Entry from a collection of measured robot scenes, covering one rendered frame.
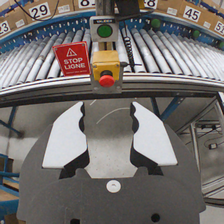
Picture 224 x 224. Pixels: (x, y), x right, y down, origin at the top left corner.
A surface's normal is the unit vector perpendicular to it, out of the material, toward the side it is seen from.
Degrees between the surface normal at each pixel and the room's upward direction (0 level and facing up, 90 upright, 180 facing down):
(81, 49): 90
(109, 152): 0
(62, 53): 90
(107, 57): 0
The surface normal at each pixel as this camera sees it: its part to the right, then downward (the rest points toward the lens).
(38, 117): 0.00, -0.47
